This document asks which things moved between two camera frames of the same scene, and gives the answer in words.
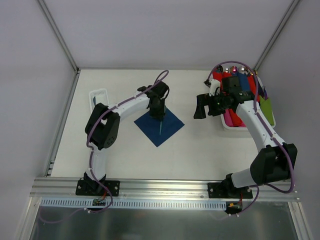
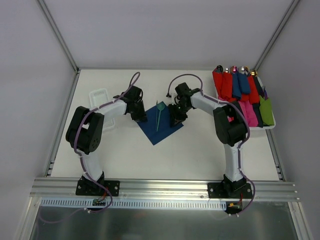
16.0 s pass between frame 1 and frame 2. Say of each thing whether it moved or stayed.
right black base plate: stayed
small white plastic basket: stayed
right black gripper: moved
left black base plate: stayed
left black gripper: moved
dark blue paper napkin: stayed
